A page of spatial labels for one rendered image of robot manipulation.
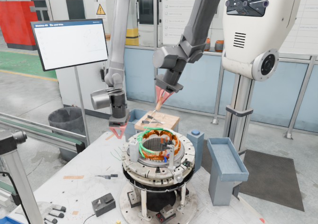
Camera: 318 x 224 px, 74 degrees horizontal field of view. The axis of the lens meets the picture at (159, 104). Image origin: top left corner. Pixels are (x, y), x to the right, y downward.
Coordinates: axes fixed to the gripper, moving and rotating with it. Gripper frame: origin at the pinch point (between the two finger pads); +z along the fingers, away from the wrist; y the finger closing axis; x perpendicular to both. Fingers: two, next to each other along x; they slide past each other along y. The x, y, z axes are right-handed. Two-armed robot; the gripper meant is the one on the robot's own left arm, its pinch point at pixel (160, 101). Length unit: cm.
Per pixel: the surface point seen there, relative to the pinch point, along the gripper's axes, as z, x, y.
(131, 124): 33.9, 21.0, -16.2
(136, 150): 19.1, -9.2, 2.0
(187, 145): 17.6, 11.3, 16.8
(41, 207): 69, -24, -24
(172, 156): 13.0, -7.2, 15.1
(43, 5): 195, 527, -750
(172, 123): 24.0, 30.9, 2.3
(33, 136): 100, 21, -92
